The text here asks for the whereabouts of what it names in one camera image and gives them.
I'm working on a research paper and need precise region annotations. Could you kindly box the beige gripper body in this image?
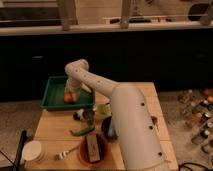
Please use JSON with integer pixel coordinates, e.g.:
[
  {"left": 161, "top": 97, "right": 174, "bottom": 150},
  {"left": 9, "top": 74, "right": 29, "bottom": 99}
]
[{"left": 64, "top": 80, "right": 82, "bottom": 102}]

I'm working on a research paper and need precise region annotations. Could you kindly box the red orange apple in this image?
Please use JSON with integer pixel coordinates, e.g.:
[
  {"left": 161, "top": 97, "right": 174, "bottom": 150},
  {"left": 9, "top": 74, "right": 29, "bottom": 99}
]
[{"left": 64, "top": 93, "right": 73, "bottom": 103}]

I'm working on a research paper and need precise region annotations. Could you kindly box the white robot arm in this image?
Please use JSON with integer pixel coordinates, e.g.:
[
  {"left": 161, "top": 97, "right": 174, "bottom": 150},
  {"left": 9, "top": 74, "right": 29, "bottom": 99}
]
[{"left": 65, "top": 59, "right": 170, "bottom": 171}]

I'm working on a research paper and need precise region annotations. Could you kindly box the green plastic tray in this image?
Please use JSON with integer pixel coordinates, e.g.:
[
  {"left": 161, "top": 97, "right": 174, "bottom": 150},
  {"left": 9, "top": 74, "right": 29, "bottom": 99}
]
[{"left": 41, "top": 76, "right": 95, "bottom": 111}]

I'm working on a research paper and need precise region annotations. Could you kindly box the black white small toy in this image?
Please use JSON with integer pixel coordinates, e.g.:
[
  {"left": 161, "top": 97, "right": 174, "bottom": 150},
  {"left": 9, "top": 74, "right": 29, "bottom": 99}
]
[{"left": 73, "top": 109, "right": 84, "bottom": 121}]

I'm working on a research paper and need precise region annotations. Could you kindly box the small metal cup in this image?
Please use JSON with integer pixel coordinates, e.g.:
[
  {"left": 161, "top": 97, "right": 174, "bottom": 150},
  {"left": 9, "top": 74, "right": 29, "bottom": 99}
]
[{"left": 83, "top": 110, "right": 94, "bottom": 125}]

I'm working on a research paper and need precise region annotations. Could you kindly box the green pear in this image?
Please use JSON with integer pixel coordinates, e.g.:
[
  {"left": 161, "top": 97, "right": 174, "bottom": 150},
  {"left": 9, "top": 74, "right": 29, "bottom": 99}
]
[{"left": 93, "top": 103, "right": 111, "bottom": 117}]

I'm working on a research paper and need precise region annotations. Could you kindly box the green chili pepper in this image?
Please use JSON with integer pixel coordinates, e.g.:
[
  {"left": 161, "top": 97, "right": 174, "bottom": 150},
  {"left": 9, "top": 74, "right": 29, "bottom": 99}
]
[{"left": 70, "top": 125, "right": 95, "bottom": 137}]

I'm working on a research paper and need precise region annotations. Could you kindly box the dark brown bowl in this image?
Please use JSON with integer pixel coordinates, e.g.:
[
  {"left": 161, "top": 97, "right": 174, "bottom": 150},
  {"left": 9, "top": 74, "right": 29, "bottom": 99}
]
[{"left": 101, "top": 116, "right": 117, "bottom": 141}]

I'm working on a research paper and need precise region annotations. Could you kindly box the grey blue block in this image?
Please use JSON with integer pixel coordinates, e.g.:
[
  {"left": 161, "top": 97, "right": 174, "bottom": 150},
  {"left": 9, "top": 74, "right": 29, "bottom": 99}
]
[{"left": 107, "top": 121, "right": 116, "bottom": 138}]

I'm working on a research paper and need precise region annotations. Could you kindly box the wooden block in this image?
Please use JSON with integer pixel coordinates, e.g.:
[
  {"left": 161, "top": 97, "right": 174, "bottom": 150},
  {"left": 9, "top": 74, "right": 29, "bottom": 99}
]
[{"left": 86, "top": 134, "right": 100, "bottom": 162}]

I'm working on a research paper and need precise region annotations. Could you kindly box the terracotta orange bowl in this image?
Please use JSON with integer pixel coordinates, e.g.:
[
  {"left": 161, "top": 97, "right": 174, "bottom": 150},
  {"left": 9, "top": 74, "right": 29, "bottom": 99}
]
[{"left": 77, "top": 133, "right": 109, "bottom": 169}]

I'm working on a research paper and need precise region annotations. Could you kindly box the black pole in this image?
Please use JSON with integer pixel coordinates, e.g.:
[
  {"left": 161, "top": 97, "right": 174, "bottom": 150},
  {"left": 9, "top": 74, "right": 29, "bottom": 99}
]
[{"left": 12, "top": 130, "right": 27, "bottom": 171}]

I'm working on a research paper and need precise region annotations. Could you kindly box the brown dried grape bunch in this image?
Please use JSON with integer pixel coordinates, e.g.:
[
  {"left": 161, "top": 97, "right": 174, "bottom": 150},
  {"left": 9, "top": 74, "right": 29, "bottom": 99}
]
[{"left": 151, "top": 116, "right": 158, "bottom": 125}]

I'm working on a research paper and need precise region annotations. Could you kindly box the spice bottle rack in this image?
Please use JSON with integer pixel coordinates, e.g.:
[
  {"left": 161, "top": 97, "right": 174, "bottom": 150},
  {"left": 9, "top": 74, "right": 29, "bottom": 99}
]
[{"left": 178, "top": 89, "right": 212, "bottom": 146}]

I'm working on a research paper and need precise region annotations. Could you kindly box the black cable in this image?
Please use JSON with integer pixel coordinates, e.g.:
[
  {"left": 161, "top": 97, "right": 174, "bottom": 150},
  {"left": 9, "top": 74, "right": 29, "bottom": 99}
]
[{"left": 178, "top": 161, "right": 211, "bottom": 171}]

